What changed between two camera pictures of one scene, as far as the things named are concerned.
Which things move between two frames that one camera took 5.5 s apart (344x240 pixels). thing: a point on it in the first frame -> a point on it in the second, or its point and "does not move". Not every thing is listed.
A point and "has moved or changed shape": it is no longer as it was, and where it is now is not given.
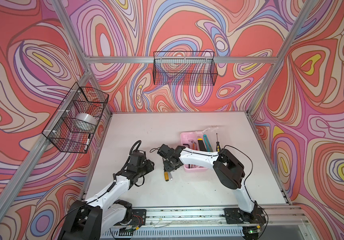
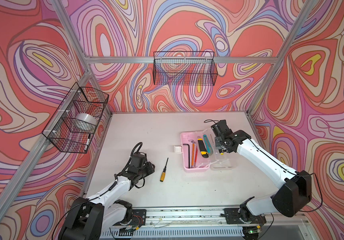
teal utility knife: (208, 144) does not move
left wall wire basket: (75, 124) does not move
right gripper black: (167, 168) -> (217, 143)
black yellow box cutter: (201, 145) does not move
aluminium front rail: (274, 217) does not move
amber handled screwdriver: (166, 176) has moved or changed shape
